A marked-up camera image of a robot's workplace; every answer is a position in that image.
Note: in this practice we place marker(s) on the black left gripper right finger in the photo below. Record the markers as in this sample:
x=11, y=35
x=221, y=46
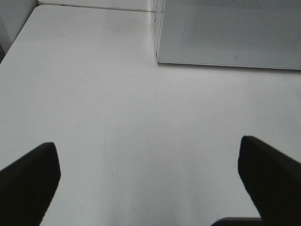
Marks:
x=272, y=180

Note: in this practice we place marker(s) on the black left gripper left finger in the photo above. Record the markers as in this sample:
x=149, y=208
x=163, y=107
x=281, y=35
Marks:
x=28, y=185

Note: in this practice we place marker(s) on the white microwave oven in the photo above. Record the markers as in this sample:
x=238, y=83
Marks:
x=158, y=9

